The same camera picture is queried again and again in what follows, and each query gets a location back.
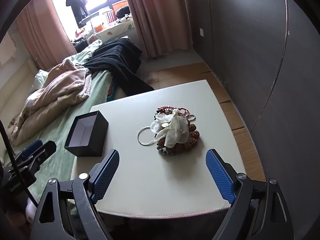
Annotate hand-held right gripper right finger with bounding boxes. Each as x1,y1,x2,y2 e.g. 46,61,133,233
205,149,295,240

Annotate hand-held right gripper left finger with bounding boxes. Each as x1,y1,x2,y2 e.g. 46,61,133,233
30,149,120,240

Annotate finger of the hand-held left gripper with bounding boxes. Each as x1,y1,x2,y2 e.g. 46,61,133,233
9,141,57,174
15,139,43,162

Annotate black gift box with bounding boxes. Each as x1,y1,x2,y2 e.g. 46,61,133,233
64,110,109,157

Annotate brown bead bracelet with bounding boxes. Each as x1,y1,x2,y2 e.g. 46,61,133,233
154,122,200,153

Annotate silver bangle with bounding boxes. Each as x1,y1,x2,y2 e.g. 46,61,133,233
137,126,157,145

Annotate white organza pouch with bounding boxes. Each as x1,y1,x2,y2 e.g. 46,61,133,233
151,109,190,148

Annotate red cord bracelet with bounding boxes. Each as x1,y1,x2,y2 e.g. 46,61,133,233
154,106,197,120

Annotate dark bead bracelet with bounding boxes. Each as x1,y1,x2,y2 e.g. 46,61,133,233
153,107,165,120

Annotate beige bed headboard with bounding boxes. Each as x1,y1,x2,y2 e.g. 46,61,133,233
0,57,38,115

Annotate pink fleece blanket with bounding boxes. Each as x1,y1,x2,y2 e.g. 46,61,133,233
7,62,93,147

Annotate pale green pillow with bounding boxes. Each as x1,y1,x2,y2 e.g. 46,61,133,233
32,69,49,90

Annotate green bed blanket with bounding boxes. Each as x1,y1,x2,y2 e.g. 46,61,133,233
0,39,118,205

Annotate pale green floral quilt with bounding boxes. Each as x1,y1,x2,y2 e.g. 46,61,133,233
61,39,103,67

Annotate pink curtain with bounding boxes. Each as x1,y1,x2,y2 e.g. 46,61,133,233
124,0,198,58
16,0,78,70

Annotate black knitted blanket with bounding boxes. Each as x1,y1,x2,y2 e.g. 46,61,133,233
84,38,155,97

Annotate dark grey wardrobe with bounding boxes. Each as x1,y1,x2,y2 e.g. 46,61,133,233
190,0,320,155

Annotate hanging dark clothes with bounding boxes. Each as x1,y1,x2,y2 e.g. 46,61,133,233
64,0,90,22

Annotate black hat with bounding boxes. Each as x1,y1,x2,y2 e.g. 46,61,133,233
116,6,130,18

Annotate orange box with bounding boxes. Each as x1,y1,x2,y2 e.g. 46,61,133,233
112,1,129,13

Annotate black cable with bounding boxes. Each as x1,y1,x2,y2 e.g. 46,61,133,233
0,120,39,209

